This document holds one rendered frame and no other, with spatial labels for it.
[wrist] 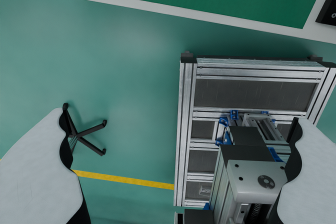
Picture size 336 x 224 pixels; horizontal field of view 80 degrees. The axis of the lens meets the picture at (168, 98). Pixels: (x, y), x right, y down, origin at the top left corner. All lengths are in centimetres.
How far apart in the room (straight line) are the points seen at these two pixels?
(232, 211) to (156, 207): 187
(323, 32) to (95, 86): 130
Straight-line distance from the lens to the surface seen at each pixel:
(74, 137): 174
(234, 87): 122
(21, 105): 190
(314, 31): 61
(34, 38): 158
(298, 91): 137
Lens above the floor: 126
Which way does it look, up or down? 60 degrees down
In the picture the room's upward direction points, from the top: 175 degrees counter-clockwise
